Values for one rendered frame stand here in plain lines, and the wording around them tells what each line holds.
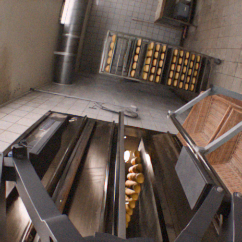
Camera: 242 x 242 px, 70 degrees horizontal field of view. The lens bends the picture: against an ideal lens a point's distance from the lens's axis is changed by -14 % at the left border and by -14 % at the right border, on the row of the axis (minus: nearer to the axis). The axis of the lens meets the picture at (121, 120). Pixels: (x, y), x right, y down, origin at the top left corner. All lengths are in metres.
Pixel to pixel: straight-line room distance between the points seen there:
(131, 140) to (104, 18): 3.95
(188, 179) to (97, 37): 5.16
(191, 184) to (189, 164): 0.02
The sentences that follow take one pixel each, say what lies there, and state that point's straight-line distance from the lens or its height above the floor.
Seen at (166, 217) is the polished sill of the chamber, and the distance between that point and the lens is 0.97.
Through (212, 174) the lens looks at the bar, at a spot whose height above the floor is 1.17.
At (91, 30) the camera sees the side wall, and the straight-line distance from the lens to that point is 5.33.
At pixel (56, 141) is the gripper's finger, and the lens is 0.20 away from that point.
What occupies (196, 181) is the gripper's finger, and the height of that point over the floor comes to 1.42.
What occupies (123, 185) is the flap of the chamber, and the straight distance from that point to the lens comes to 0.83.
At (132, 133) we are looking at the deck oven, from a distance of 1.88.
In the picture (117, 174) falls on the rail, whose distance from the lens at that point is 0.89.
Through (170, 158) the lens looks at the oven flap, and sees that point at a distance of 1.50.
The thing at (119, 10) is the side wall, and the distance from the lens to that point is 5.36.
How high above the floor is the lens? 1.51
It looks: 4 degrees down
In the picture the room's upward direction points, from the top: 79 degrees counter-clockwise
